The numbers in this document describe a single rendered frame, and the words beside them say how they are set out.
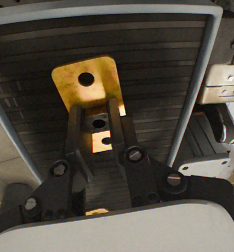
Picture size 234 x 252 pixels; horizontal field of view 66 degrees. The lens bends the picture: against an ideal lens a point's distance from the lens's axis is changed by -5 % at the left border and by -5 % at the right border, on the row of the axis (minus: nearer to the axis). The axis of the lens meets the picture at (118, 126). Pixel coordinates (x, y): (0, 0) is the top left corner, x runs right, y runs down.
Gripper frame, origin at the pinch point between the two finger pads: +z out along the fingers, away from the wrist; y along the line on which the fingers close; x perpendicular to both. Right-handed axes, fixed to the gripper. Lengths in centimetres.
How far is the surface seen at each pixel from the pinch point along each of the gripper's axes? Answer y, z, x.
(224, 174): 31, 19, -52
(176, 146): 5.8, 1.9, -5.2
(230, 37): 13.3, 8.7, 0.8
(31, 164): -7.3, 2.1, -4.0
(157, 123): 4.2, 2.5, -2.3
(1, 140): -122, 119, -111
